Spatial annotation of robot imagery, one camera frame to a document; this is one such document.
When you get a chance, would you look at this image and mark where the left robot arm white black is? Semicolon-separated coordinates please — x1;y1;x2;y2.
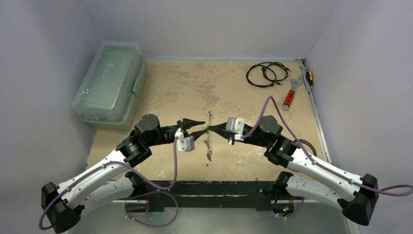
38;114;205;234

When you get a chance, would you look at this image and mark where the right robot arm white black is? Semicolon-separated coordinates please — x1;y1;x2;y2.
206;116;379;226

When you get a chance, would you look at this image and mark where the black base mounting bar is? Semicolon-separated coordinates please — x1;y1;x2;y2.
129;181;301;213

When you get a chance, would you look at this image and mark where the clear plastic storage box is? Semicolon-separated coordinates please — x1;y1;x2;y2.
72;41;148;131

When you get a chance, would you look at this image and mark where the yellow black screwdriver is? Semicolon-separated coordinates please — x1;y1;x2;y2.
305;71;314;89

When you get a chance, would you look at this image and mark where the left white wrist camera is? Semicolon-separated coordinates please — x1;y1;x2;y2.
176;137;195;152

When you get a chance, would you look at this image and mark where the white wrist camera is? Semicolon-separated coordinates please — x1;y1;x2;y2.
176;137;195;152
225;117;245;141

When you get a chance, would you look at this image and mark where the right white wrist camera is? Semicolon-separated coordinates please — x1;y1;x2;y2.
225;117;245;141

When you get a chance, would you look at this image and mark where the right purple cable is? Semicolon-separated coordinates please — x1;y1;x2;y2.
241;96;413;197

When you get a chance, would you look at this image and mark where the red handled adjustable wrench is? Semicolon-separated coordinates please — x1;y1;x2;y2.
282;77;304;111

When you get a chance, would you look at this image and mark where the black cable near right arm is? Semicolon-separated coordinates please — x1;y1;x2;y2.
290;139;318;159

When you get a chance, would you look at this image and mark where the black coiled cable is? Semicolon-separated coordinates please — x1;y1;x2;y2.
245;62;292;88

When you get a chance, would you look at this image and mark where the aluminium frame rail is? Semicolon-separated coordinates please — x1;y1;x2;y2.
70;58;352;214

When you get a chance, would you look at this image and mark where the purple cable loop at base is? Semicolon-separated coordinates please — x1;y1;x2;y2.
124;190;180;228

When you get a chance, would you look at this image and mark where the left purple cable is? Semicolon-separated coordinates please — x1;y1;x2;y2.
38;136;179;231

